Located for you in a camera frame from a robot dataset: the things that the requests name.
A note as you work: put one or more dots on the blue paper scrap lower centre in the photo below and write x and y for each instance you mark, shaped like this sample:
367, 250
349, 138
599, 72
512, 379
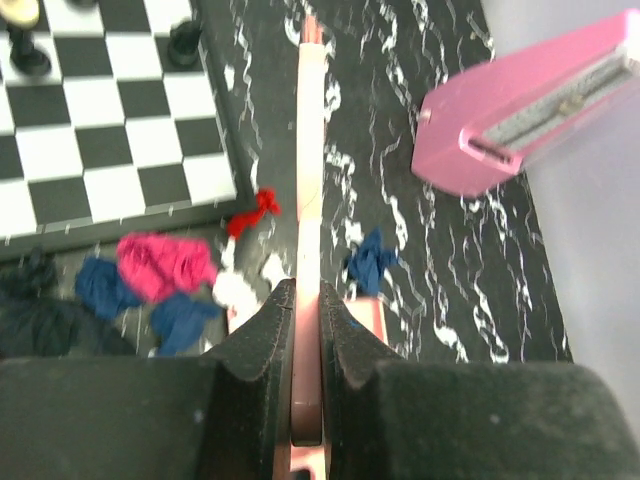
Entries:
179, 322

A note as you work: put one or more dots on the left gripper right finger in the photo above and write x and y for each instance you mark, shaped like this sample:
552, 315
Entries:
390, 418

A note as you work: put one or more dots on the red paper scrap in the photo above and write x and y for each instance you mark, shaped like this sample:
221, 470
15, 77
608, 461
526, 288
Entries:
266, 203

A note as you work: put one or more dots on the small white paper scrap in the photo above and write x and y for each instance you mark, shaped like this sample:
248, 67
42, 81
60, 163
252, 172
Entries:
232, 292

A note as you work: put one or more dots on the black chess pawn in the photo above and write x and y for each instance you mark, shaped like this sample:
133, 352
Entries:
24, 55

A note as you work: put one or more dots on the black chess piece right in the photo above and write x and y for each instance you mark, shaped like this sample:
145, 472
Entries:
183, 46

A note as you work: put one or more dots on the pink hand brush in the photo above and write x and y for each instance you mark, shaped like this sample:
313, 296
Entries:
306, 388

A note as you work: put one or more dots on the blue paper scrap far right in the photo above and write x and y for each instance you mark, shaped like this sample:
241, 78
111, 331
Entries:
368, 262

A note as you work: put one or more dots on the black and white chessboard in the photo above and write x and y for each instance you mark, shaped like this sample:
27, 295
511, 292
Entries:
116, 138

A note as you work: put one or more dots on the pink metronome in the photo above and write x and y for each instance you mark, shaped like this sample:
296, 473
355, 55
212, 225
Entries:
481, 127

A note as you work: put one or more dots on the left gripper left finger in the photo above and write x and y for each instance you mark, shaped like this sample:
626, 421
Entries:
221, 415

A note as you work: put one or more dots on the pink dustpan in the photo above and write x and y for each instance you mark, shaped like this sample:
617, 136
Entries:
367, 311

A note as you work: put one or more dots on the cream chess piece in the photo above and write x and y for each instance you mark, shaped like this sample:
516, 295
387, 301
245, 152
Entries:
21, 13

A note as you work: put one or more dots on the blue paper scrap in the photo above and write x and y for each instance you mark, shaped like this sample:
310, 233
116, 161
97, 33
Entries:
179, 322
368, 262
100, 287

